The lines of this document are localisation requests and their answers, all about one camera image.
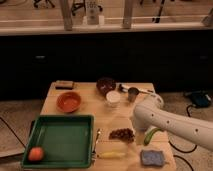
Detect orange peach fruit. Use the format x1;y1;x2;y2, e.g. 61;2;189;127
28;147;44;161

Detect dark metal cup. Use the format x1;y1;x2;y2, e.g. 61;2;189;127
128;87;139;102

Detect dark maroon bowl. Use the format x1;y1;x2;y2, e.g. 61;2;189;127
96;77;116;96

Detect green chili pepper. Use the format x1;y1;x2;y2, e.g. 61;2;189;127
144;128;163;146

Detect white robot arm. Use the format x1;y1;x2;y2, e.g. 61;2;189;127
131;94;213;151

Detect brown wooden block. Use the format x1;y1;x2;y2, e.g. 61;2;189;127
55;80;74;89

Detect orange red bowl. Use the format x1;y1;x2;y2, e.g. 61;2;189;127
56;91;81;113

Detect dark blue floor device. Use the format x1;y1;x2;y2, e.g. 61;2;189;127
184;91;212;108

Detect green plastic tray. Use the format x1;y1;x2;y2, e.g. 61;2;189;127
21;115;94;169

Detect blue sponge near edge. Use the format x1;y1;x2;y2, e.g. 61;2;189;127
140;150;165;167

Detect black power cable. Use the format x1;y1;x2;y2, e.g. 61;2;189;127
168;103;200;171

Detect white round container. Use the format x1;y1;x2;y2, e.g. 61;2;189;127
106;91;121;107

